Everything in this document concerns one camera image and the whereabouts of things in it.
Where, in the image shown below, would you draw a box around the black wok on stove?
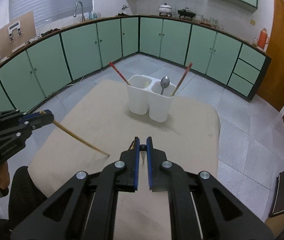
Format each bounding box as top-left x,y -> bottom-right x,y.
178,7 -> 196,21

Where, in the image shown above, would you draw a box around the orange thermos jug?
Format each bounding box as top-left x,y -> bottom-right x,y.
257,28 -> 269,50

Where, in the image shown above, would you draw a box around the chrome sink faucet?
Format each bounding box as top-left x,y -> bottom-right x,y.
73,0 -> 86,23

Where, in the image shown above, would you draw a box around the green lower kitchen cabinets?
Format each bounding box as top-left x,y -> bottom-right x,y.
0,16 -> 271,112

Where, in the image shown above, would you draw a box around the white two-compartment utensil holder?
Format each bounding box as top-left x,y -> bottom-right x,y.
127,75 -> 176,122

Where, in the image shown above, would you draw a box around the cardboard sheet with pictures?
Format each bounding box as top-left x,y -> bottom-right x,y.
0,11 -> 37,59

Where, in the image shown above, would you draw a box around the beige table mat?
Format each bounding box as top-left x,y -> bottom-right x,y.
28,79 -> 221,240

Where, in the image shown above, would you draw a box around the white cooking pot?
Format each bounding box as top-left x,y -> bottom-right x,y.
158,3 -> 172,17

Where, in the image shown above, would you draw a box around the metal spoon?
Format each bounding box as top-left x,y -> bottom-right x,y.
160,76 -> 170,95

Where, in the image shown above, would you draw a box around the black chair backrest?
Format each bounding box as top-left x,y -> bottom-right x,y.
8,166 -> 47,229

